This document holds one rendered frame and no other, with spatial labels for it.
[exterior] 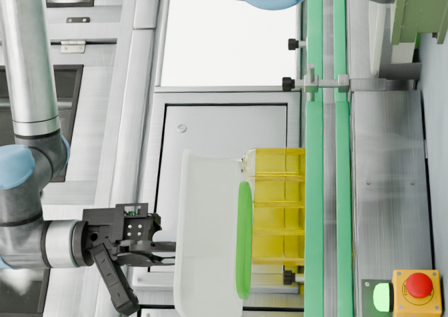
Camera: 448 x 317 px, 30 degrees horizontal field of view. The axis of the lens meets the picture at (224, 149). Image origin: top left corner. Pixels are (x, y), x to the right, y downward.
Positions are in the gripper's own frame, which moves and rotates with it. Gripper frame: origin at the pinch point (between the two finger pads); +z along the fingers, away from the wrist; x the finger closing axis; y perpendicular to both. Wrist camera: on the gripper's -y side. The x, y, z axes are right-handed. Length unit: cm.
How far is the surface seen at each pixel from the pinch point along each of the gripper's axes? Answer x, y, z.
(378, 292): 14.0, -2.8, 24.3
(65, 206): 45, 24, -44
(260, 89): 50, 53, -2
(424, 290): 10.1, -3.5, 31.2
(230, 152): 49, 37, -8
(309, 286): 20.2, -0.2, 12.7
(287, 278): 38.2, 5.8, 6.1
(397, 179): 22.2, 18.9, 27.7
